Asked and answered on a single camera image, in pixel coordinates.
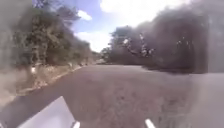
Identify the grey asphalt road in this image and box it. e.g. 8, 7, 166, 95
0, 63, 224, 128

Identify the dry earth verge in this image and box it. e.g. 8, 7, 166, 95
0, 62, 85, 108

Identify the wood of dark trees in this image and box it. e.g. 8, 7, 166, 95
0, 0, 98, 73
99, 0, 224, 75

